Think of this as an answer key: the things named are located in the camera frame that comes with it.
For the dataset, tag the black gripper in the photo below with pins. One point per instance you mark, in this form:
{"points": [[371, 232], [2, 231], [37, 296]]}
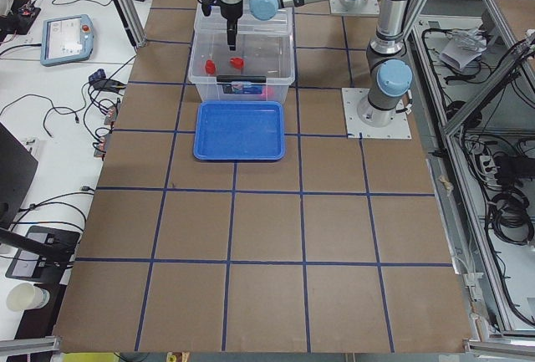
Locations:
{"points": [[230, 12]]}

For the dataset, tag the red block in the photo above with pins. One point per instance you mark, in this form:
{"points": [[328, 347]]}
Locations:
{"points": [[210, 67], [236, 62], [269, 94]]}

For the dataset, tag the clear plastic box lid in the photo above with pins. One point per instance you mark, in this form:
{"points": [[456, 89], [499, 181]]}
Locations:
{"points": [[281, 24]]}

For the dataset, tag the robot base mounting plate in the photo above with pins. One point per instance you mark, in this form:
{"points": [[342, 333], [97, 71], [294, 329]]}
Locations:
{"points": [[363, 121], [364, 8]]}

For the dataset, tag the red block in box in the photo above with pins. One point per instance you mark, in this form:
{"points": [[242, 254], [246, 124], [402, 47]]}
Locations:
{"points": [[210, 67], [269, 94]]}

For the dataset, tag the clear plastic storage box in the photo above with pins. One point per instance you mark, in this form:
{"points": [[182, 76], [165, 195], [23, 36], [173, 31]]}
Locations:
{"points": [[264, 55]]}

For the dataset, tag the blue plastic tray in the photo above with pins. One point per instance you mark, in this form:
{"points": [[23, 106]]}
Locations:
{"points": [[239, 131]]}

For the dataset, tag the blue teach pendant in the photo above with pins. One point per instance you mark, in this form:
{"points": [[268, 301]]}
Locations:
{"points": [[66, 40]]}

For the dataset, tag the black monitor stand base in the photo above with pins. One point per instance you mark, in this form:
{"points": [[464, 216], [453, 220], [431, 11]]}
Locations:
{"points": [[43, 254]]}

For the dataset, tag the white paper cup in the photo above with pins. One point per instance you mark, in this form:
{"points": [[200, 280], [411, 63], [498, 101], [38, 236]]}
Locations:
{"points": [[26, 296]]}

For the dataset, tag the black box latch handle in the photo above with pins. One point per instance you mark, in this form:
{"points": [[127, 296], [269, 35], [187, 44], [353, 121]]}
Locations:
{"points": [[249, 79]]}

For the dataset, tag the aluminium frame post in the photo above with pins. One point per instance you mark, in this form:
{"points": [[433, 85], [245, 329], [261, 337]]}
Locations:
{"points": [[131, 22]]}

